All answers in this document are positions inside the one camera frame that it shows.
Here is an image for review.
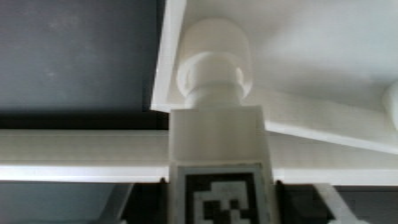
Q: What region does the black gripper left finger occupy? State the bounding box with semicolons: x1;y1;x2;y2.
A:
94;181;166;224

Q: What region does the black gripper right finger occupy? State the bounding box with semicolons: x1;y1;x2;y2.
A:
275;181;371;224

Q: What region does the white square tabletop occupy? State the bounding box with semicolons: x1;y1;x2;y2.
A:
150;0;398;154

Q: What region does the white L-shaped obstacle fence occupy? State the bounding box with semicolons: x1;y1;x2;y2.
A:
0;130;398;186

